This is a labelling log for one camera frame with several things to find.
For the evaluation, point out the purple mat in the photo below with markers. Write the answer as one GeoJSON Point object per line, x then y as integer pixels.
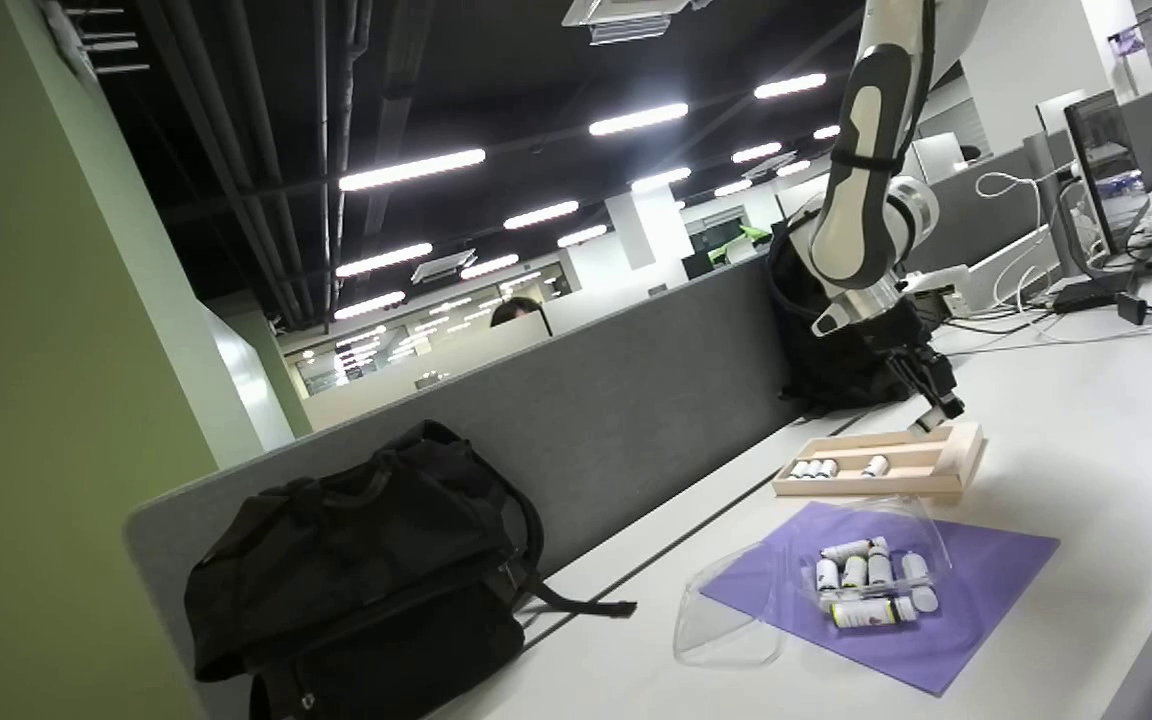
{"type": "Point", "coordinates": [976, 572]}

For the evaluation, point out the white power strip box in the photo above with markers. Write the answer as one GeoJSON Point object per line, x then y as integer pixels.
{"type": "Point", "coordinates": [997, 277]}

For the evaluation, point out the top white bottle in container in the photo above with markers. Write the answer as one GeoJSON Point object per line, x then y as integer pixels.
{"type": "Point", "coordinates": [865, 546]}

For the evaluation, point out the front white bottle in container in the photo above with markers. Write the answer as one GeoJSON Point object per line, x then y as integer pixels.
{"type": "Point", "coordinates": [872, 614]}

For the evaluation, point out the black duffel bag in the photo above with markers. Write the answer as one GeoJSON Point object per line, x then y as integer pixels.
{"type": "Point", "coordinates": [372, 595]}

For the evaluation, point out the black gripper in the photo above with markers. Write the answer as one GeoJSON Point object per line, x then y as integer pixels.
{"type": "Point", "coordinates": [909, 354]}

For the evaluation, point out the white bottles in tray left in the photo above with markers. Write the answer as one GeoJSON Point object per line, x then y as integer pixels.
{"type": "Point", "coordinates": [815, 469]}

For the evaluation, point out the grey desk partition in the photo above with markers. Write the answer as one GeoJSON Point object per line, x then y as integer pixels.
{"type": "Point", "coordinates": [595, 429]}

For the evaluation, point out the white bottle in tray right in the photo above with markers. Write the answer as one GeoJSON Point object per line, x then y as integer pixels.
{"type": "Point", "coordinates": [879, 469]}

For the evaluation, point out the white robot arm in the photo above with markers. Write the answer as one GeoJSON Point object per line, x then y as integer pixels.
{"type": "Point", "coordinates": [872, 217]}

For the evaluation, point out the small bottle with dark cap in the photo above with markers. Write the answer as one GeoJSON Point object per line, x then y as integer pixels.
{"type": "Point", "coordinates": [931, 420]}

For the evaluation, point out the white bottle in container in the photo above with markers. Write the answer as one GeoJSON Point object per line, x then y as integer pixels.
{"type": "Point", "coordinates": [872, 614]}
{"type": "Point", "coordinates": [865, 546]}

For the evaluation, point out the wooden tray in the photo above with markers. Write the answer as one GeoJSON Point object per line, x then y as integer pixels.
{"type": "Point", "coordinates": [921, 465]}

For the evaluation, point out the black backpack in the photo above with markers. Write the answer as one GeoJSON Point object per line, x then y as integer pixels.
{"type": "Point", "coordinates": [845, 371]}

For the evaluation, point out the computer monitor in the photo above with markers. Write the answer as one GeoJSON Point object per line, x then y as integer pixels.
{"type": "Point", "coordinates": [1111, 166]}

